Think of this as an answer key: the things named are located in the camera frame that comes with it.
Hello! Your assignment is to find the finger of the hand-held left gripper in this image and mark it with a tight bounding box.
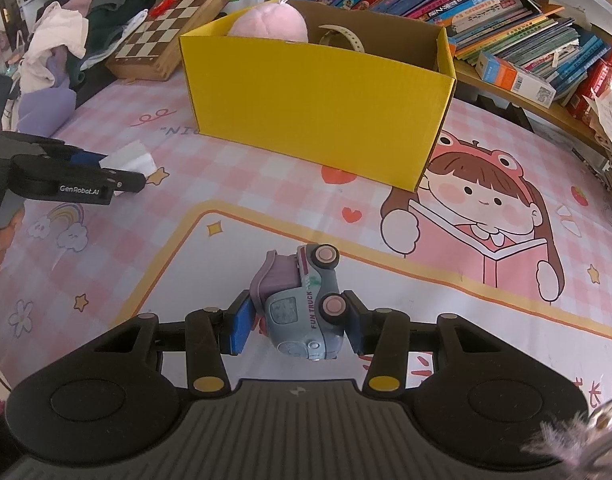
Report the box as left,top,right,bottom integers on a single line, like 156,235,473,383
41,140,107,167
93,166,148,195

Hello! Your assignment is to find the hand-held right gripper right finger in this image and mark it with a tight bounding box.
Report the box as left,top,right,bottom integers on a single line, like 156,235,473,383
343,291,531,397

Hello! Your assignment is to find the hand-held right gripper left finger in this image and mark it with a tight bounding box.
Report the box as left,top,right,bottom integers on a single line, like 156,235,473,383
61,291,254,395

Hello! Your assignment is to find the small white cube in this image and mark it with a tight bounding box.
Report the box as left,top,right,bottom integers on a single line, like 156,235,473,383
100,141,157,177

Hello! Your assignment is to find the blue toy truck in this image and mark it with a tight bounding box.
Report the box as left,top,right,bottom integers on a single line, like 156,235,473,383
250,244,347,362

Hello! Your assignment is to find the yellow cardboard box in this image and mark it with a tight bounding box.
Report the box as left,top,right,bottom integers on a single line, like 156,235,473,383
179,0,457,193

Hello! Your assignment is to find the pink plush pig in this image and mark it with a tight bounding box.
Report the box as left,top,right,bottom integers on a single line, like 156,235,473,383
228,0,309,43

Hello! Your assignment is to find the cream perforated band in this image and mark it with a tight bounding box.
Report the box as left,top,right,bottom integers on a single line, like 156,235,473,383
318,24,367,55

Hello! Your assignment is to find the pink checkered cloth desktop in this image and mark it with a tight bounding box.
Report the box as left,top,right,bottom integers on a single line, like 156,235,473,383
0,77,612,411

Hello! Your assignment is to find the pile of clothes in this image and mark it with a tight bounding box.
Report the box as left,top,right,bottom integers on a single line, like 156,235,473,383
1,0,157,131

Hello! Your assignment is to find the wooden chessboard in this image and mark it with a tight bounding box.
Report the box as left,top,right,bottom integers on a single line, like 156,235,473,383
105,0,239,82

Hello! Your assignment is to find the purple fluffy pom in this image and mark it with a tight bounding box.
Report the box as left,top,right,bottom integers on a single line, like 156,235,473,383
520,400,612,480

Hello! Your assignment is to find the small white orange carton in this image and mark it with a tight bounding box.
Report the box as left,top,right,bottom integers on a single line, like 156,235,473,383
474,51,557,109

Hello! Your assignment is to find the red thick book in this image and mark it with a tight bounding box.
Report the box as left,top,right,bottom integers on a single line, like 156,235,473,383
568,42,612,121

